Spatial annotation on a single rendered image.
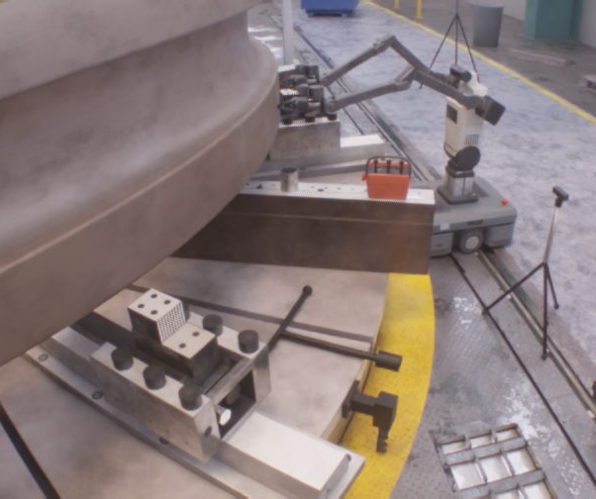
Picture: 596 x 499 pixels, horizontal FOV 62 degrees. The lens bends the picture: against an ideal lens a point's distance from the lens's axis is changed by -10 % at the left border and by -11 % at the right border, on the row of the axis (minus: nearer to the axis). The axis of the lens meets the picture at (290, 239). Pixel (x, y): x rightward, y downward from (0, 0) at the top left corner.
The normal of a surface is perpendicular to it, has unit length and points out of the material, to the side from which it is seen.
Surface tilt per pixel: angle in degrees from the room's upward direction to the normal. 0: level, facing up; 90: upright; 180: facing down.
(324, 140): 90
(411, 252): 90
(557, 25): 90
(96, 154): 77
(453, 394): 0
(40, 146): 90
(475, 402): 0
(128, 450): 0
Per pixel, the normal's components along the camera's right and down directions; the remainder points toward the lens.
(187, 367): -0.54, 0.46
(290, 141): 0.21, 0.51
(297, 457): -0.04, -0.85
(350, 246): -0.18, 0.52
